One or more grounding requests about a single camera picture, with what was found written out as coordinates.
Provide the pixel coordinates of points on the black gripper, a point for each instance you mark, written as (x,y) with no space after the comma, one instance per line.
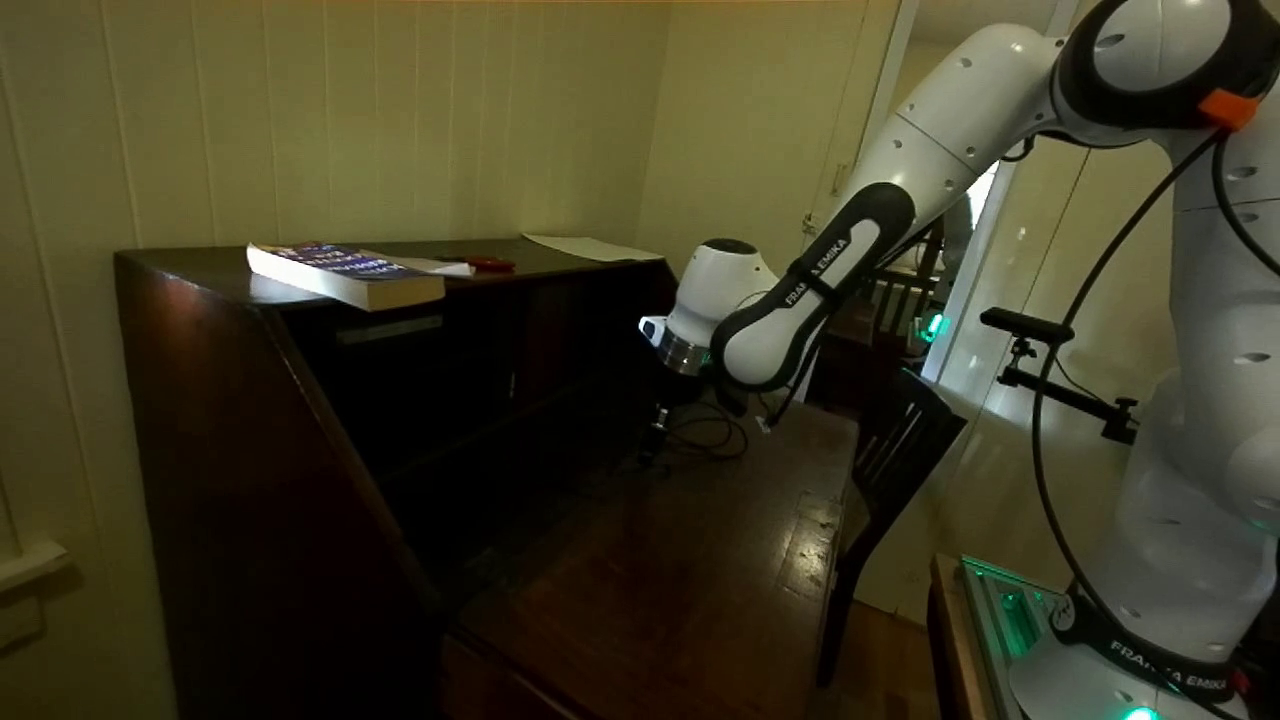
(682,384)

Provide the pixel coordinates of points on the small green glowing device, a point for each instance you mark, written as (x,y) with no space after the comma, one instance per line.
(932,329)

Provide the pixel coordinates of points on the dark wooden chair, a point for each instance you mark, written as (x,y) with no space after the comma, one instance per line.
(892,445)

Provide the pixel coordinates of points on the dark wooden secretary desk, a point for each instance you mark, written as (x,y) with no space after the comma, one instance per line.
(641,573)

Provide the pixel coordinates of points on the small red object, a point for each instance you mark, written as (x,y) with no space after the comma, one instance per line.
(489,266)

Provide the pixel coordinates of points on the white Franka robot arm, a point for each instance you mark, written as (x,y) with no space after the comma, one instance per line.
(932,122)

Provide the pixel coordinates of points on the white paper sheet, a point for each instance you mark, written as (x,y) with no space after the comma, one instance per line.
(584,246)

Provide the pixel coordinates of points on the white pen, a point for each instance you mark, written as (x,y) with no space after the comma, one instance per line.
(435,266)

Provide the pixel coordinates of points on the thick paperback book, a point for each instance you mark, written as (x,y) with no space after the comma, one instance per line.
(351,274)

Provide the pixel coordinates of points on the black camera on mount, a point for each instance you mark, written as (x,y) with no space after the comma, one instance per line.
(1034,332)

